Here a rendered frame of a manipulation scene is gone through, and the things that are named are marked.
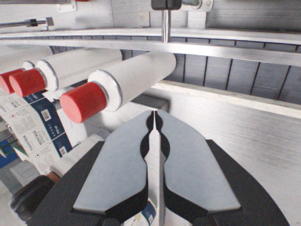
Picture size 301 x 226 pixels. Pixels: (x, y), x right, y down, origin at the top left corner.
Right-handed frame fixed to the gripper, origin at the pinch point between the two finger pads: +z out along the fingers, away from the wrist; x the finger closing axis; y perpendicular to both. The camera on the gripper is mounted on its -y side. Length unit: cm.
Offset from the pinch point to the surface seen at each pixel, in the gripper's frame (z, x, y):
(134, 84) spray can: 7.4, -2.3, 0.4
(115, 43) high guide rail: 15.2, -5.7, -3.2
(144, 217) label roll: 17, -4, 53
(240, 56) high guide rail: 6.5, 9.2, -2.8
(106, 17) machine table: 33.6, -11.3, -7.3
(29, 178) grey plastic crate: 96, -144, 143
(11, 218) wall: 219, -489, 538
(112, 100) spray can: 4.8, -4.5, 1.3
